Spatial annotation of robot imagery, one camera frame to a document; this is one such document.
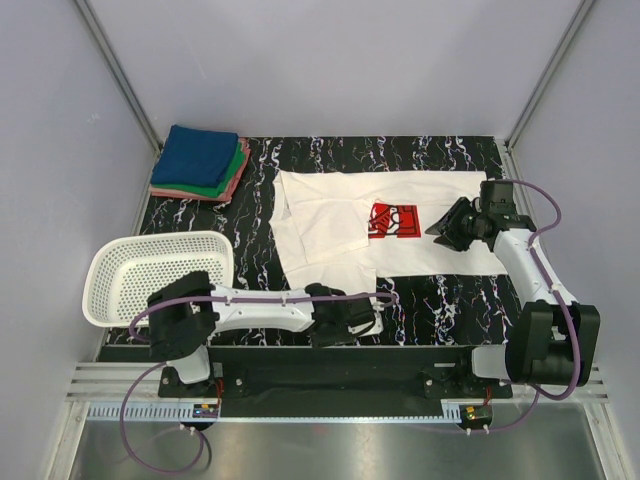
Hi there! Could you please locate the white Coca-Cola print t-shirt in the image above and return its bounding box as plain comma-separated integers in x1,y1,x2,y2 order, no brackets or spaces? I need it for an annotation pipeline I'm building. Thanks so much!
270,170,505,294

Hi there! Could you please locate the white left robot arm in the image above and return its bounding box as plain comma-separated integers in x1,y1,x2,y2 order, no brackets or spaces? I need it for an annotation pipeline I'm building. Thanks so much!
146,271,381,384

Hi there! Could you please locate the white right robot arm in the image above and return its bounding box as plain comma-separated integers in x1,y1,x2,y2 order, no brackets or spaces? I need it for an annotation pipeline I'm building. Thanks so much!
425,197,600,400

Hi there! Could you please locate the folded pink t-shirt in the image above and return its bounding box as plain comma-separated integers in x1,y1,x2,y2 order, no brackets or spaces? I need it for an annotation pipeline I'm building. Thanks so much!
149,138,251,203

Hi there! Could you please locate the folded green t-shirt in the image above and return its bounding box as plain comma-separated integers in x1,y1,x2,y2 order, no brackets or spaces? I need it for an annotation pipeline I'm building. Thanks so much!
165,139,250,199

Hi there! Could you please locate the white perforated plastic basket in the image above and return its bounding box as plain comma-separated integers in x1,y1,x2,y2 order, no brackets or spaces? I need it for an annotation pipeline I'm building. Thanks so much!
82,231,234,329

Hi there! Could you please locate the folded blue t-shirt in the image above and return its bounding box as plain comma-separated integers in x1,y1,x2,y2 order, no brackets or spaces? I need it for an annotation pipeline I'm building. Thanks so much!
151,124,239,187

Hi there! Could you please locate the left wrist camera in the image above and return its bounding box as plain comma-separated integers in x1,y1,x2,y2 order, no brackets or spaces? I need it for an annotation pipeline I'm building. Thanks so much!
346,299,383,337

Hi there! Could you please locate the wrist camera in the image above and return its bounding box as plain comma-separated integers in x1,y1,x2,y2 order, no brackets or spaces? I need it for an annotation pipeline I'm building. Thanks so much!
346,299,383,337
478,180,517,216

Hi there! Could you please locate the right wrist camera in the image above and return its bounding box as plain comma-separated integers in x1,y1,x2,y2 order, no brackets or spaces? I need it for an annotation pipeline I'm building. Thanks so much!
478,180,517,216

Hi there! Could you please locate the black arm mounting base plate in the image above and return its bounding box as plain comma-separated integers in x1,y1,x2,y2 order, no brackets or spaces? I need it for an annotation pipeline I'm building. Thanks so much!
158,346,513,400

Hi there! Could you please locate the right aluminium frame post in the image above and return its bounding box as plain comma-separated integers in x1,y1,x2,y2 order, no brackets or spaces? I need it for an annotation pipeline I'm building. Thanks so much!
504,0,599,152

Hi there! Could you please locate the aluminium frame post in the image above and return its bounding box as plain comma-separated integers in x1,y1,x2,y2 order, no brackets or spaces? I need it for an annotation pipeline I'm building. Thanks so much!
71,0,163,155
504,0,599,152

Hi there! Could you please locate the white slotted cable duct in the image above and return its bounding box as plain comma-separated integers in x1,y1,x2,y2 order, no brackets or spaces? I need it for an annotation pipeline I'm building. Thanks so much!
87,402,219,422

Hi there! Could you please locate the left aluminium frame post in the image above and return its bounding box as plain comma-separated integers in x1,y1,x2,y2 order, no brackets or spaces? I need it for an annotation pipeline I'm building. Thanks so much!
71,0,163,155

